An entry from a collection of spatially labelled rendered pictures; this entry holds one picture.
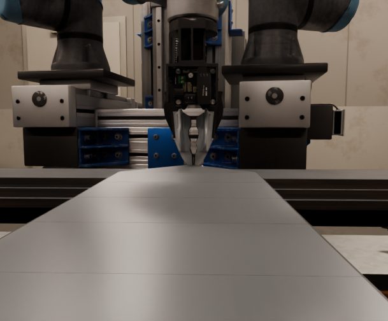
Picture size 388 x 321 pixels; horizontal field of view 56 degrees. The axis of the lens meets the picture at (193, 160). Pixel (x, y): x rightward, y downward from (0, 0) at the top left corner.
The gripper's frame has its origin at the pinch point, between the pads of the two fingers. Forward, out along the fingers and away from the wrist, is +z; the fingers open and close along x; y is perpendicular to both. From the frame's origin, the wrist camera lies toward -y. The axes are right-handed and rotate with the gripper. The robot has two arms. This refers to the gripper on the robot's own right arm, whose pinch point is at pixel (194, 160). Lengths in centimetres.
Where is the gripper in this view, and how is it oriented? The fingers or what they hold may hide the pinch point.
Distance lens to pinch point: 57.5
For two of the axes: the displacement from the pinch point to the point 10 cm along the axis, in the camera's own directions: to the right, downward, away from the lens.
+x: 10.0, 0.0, -0.3
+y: -0.3, 1.0, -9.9
